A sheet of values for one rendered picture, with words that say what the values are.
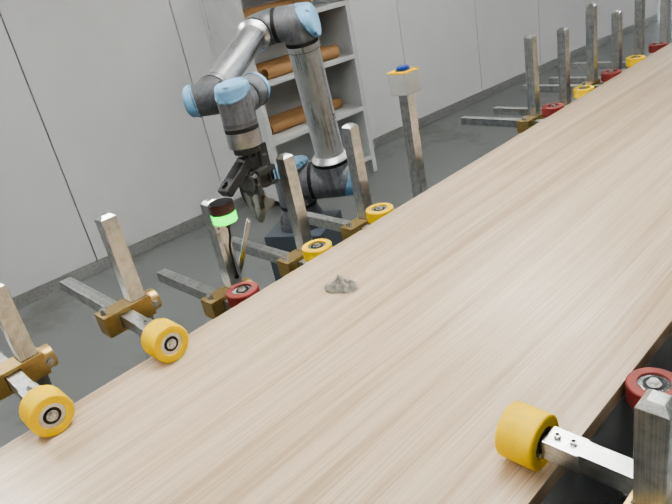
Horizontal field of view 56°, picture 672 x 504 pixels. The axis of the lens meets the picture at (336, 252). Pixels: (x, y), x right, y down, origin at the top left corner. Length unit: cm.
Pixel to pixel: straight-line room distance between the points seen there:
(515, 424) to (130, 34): 376
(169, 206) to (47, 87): 107
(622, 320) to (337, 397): 52
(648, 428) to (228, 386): 74
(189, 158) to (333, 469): 368
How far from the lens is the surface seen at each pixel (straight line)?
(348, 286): 140
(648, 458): 77
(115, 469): 114
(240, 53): 203
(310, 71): 228
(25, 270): 425
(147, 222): 444
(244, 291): 151
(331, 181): 242
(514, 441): 90
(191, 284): 172
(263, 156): 170
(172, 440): 114
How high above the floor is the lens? 158
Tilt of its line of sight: 25 degrees down
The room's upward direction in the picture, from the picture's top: 12 degrees counter-clockwise
